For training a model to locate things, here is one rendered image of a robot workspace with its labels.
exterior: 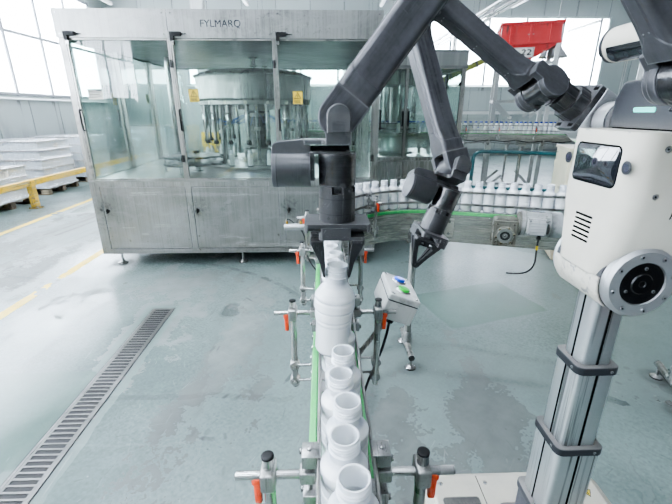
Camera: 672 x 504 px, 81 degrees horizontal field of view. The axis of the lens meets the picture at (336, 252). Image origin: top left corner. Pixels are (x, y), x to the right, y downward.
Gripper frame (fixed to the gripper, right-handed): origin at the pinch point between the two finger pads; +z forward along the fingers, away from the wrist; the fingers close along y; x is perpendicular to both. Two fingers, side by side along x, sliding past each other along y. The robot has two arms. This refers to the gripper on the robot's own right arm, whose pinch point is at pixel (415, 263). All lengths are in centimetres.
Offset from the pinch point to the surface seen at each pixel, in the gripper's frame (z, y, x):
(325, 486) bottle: 15, 53, -18
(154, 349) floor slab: 159, -146, -90
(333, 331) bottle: 7.3, 30.5, -19.4
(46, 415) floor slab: 170, -85, -120
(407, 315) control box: 12.0, 3.9, 2.3
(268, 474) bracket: 19, 50, -25
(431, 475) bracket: 12, 51, -5
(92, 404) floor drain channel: 163, -93, -102
